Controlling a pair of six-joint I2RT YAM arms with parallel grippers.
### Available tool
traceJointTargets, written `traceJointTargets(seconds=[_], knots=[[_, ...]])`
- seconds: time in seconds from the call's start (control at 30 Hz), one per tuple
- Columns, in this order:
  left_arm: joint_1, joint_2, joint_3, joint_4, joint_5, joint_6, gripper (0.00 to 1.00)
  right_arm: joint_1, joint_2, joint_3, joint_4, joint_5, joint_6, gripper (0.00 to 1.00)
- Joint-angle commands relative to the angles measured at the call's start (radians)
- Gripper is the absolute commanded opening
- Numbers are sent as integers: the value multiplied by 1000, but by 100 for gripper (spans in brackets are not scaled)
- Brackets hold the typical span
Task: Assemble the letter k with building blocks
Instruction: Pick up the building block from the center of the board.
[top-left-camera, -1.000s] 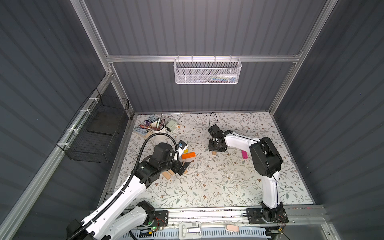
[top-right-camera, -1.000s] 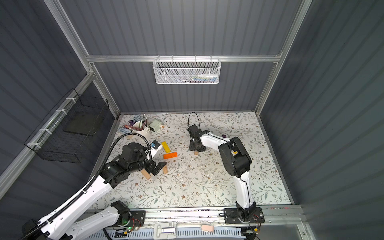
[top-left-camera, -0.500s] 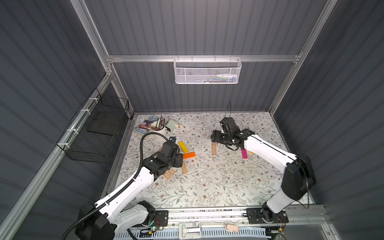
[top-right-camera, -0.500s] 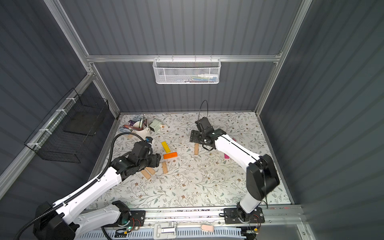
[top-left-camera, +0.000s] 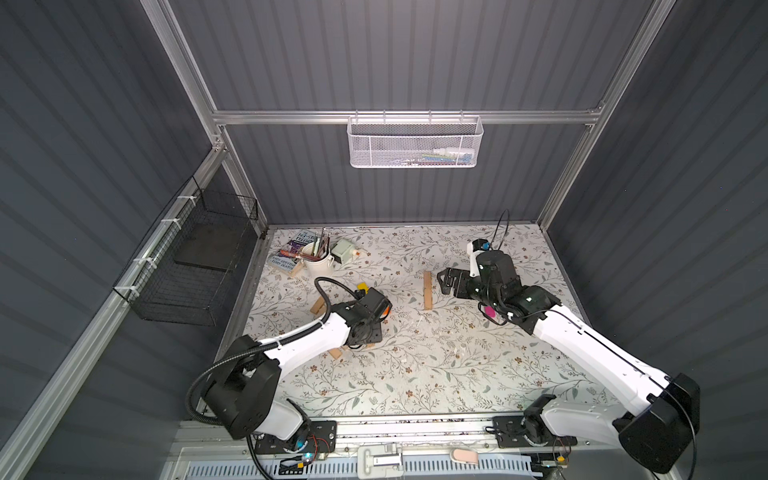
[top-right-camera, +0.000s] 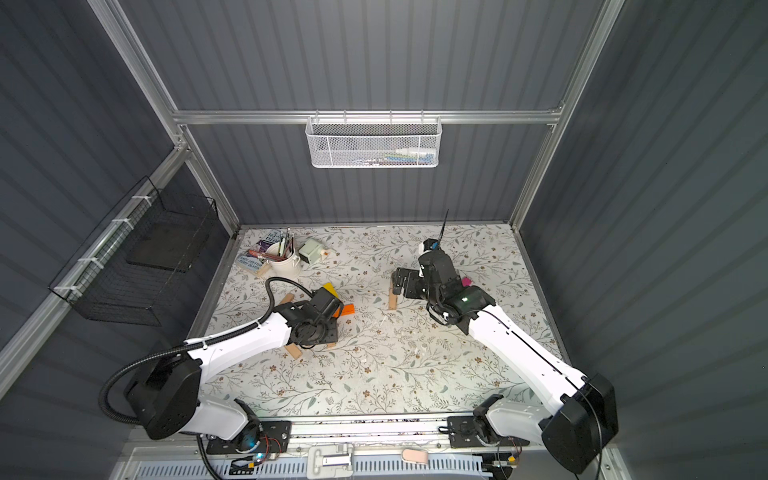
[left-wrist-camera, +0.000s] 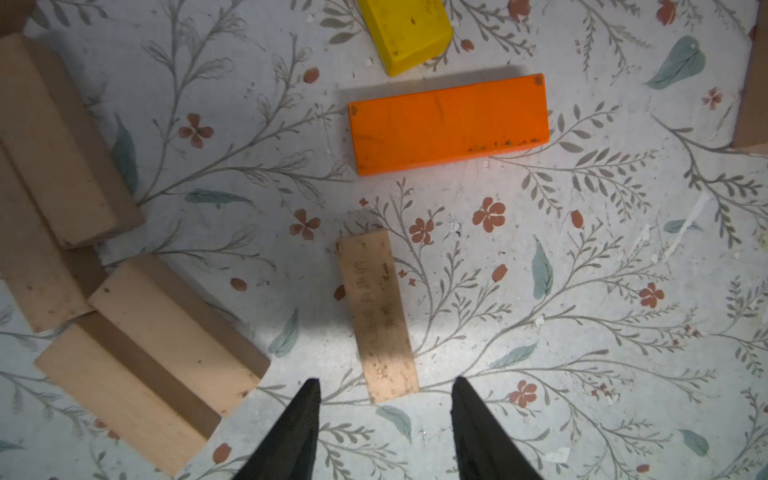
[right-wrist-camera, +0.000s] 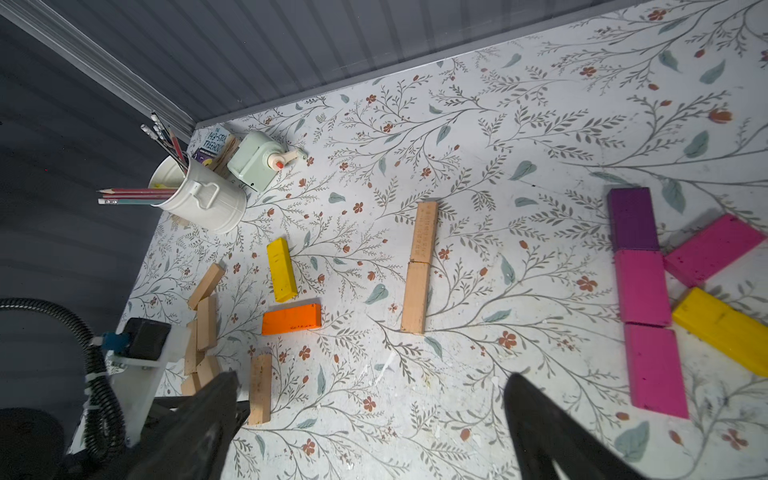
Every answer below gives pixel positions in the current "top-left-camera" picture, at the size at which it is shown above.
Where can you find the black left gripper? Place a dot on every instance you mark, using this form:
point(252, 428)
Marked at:
point(365, 333)

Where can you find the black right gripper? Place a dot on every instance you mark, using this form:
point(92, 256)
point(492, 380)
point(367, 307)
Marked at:
point(463, 282)

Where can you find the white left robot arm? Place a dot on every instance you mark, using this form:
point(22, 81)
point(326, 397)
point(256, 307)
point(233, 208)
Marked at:
point(240, 390)

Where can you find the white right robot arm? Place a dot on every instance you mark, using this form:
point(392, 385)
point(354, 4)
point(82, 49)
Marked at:
point(656, 416)

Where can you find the pale green small box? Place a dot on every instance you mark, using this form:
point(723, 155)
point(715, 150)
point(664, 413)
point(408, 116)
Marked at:
point(344, 252)

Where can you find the white pen cup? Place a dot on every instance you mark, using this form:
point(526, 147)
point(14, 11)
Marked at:
point(320, 264)

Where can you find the blue book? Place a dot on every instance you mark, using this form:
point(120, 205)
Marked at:
point(285, 260)

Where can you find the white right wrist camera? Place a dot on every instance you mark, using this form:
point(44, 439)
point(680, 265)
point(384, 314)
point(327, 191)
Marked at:
point(474, 249)

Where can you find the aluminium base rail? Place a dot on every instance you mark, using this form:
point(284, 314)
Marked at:
point(389, 447)

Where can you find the white wire mesh basket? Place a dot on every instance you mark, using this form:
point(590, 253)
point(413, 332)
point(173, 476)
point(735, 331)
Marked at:
point(419, 143)

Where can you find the black wire mesh basket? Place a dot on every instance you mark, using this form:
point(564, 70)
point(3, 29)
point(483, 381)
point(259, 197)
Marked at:
point(192, 275)

